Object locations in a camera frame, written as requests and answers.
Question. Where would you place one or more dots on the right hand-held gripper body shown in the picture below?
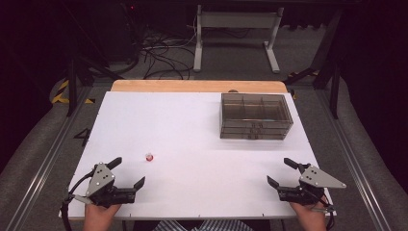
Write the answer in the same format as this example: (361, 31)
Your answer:
(316, 179)

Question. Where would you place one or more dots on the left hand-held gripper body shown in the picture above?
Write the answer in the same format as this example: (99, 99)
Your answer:
(100, 179)

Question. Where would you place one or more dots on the clear grey drawer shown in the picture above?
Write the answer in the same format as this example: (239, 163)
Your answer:
(237, 136)

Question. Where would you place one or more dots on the clear grey drawer box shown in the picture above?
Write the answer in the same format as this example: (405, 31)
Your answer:
(255, 110)

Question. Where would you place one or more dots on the person's right hand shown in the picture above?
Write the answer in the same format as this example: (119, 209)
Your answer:
(311, 216)

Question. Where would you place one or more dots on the person's left hand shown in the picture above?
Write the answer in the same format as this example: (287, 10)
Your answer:
(97, 218)

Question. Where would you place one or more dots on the small red and white object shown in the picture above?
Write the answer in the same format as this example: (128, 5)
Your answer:
(149, 157)

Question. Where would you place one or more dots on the person's striped clothing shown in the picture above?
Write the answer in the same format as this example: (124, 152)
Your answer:
(208, 225)

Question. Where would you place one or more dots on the black metal stand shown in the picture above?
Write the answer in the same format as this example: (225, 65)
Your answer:
(72, 89)
(333, 86)

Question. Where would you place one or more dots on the yellow and black hazard tape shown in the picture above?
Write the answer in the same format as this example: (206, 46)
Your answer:
(59, 94)

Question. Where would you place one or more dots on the wooden table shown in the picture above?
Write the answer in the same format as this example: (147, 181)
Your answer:
(192, 86)

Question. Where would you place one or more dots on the grey metal stand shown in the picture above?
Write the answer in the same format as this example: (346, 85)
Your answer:
(235, 20)

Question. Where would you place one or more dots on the aluminium floor rail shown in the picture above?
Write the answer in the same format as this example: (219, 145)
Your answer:
(48, 160)
(356, 166)

